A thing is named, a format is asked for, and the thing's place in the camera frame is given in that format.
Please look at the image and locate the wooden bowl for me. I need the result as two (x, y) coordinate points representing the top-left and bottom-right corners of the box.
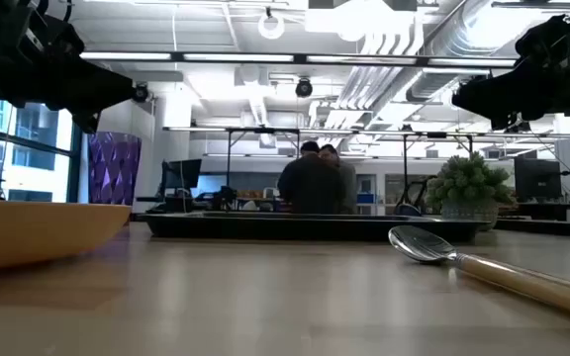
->
(0, 199), (133, 272)

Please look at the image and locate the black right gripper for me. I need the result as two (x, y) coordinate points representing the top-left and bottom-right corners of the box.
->
(451, 9), (570, 133)

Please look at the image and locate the metal spoon with cream handle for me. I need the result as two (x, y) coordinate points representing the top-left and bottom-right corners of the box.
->
(387, 224), (570, 325)

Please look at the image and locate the black computer monitor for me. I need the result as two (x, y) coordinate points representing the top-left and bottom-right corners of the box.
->
(514, 156), (563, 202)
(159, 158), (203, 200)

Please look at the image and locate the distant black light rail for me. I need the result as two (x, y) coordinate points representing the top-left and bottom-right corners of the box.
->
(162, 126), (570, 141)

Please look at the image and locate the black tray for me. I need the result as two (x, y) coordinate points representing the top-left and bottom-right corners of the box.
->
(139, 211), (492, 244)

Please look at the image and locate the black overhead light bar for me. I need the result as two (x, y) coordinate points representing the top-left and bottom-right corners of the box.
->
(79, 50), (519, 68)

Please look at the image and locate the white ceiling ring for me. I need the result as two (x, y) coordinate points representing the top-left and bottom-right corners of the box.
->
(257, 12), (287, 42)

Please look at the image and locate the black table edge rail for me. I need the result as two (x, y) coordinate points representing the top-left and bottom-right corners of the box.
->
(494, 218), (570, 241)

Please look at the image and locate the black hanging camera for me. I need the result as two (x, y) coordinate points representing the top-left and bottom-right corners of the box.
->
(131, 82), (150, 104)
(294, 76), (315, 99)

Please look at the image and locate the potted green plant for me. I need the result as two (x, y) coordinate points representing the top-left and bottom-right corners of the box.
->
(424, 151), (517, 232)

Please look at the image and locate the purple faceted plastic cup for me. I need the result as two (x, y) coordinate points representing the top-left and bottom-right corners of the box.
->
(86, 131), (143, 207)

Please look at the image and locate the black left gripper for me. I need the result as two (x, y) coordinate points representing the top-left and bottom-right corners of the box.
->
(0, 9), (136, 134)

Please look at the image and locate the person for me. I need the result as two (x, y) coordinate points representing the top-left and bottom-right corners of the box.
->
(318, 143), (358, 215)
(277, 140), (345, 215)

